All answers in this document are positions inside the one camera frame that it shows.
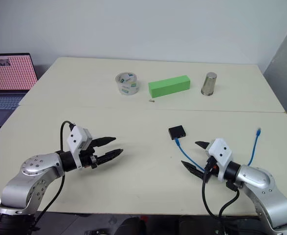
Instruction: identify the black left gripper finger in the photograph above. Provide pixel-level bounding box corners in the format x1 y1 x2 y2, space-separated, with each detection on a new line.
90 136 117 149
97 148 124 165

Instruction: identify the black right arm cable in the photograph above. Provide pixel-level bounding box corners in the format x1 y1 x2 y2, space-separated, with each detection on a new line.
201 168 241 235

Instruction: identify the grey partition panel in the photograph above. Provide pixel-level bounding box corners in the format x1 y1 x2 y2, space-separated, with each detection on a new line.
262 23 287 123

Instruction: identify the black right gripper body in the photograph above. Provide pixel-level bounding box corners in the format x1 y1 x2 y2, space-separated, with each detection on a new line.
202 156 219 184

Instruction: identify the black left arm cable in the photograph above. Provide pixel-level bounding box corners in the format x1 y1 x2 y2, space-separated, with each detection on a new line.
32 120 76 232

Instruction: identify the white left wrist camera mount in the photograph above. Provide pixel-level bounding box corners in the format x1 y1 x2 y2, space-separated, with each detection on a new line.
66 125 93 170

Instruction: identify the open laptop with pink screen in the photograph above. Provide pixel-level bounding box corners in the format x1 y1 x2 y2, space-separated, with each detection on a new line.
0 52 39 111

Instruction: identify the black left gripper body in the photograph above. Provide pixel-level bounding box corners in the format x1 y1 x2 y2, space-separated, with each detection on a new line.
79 145 101 170

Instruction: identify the green rectangular foam block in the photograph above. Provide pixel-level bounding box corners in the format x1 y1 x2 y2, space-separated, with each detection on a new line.
148 75 191 99

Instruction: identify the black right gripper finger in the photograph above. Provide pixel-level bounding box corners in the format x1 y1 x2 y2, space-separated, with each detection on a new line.
194 141 211 151
180 160 205 180

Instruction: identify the upturned steel cup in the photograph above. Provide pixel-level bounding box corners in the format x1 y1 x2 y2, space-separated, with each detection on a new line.
200 71 218 96

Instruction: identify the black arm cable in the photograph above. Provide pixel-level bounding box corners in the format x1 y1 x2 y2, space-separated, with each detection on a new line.
201 168 241 235
32 120 76 232

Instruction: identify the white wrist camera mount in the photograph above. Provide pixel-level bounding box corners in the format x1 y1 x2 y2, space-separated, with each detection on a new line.
205 138 233 182
66 125 93 170

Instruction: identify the blue Ethernet cable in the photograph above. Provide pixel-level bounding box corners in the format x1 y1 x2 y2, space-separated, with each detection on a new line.
175 127 262 172

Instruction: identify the clear packing tape roll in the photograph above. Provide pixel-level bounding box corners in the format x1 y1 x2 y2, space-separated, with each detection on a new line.
114 71 140 96

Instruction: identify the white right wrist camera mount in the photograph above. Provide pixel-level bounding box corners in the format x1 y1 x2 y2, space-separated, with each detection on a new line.
205 138 233 182

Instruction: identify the small black adapter box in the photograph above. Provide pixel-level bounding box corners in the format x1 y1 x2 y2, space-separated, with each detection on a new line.
168 125 188 141

